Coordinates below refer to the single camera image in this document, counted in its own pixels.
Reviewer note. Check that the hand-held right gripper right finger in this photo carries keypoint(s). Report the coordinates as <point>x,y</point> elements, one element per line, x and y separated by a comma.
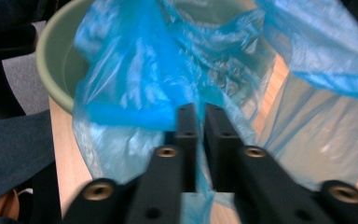
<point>219,133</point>

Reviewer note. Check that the green plastic bin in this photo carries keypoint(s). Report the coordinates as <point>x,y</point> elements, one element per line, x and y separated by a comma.
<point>56,62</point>

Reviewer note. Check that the blue plastic bag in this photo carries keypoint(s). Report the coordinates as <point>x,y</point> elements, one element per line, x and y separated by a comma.
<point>136,77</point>

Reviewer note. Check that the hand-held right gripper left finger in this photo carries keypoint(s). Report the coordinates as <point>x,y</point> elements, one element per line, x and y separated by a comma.
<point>187,124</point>

